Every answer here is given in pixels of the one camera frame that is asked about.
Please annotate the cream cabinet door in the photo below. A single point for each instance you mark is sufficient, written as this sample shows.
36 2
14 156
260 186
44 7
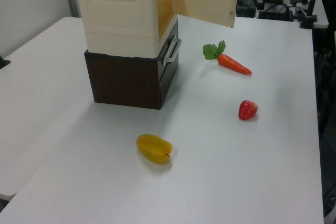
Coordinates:
204 1

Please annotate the dark brown wooden drawer box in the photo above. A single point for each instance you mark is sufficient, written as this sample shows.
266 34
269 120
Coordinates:
123 79

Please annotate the yellow toy starfruit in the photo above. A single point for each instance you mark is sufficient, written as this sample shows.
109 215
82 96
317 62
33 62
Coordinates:
153 149

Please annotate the orange toy carrot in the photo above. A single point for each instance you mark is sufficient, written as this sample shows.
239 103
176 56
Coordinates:
231 62

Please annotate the red toy strawberry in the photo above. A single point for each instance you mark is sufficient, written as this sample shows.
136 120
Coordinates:
247 110

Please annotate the black flat device box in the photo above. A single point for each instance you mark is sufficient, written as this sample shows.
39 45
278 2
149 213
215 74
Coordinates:
275 12

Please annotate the black stand with pole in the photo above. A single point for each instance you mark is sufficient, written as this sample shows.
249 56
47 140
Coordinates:
308 19

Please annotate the black table clamp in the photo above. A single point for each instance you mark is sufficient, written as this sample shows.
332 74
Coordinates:
4 62

